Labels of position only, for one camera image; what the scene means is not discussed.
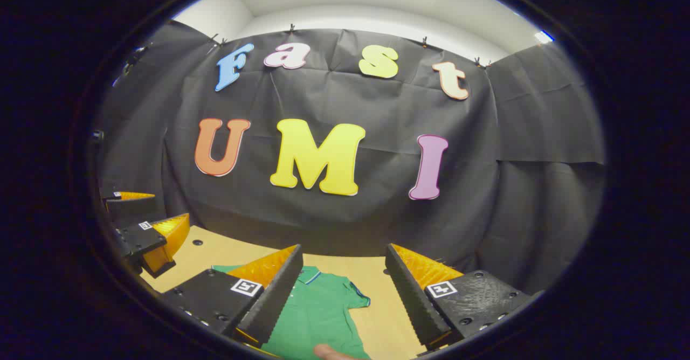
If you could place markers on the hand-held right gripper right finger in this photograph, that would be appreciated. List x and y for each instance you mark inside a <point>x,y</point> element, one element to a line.
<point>409,295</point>

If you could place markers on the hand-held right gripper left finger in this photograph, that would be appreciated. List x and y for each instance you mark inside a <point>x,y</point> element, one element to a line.
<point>275,295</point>

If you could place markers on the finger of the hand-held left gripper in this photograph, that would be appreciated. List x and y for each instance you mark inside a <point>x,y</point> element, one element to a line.
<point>141,240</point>
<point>132,205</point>

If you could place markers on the green T-shirt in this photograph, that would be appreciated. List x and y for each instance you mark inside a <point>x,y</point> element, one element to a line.
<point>318,311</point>

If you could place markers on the black backdrop cloth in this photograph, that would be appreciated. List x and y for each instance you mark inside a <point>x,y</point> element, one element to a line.
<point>377,106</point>

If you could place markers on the ceiling light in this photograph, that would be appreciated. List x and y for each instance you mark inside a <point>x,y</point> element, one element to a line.
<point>543,36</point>

